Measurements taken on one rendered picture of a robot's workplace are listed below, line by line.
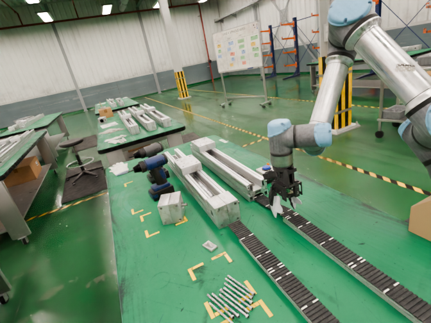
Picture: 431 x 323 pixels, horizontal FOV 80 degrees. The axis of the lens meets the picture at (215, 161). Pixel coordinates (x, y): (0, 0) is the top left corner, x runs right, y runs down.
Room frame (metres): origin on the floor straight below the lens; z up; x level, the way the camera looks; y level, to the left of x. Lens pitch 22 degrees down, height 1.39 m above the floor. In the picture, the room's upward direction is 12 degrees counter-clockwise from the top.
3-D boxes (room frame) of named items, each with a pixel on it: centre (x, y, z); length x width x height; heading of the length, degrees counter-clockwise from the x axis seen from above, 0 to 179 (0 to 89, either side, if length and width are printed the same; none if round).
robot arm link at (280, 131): (0.80, -0.23, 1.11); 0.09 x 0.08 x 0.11; 65
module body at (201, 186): (1.30, 0.15, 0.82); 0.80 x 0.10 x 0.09; 19
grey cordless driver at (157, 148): (1.41, 0.38, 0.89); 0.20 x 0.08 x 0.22; 118
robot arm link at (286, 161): (0.80, -0.23, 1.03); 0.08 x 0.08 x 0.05
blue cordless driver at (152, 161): (1.19, 0.33, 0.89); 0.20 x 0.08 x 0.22; 118
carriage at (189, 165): (1.30, 0.15, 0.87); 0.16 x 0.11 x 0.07; 19
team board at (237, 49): (6.92, -1.10, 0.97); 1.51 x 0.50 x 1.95; 40
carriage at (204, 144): (1.60, 0.06, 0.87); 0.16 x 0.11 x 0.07; 19
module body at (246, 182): (1.37, -0.03, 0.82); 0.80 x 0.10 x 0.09; 19
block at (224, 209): (0.89, 0.00, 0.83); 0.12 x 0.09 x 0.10; 109
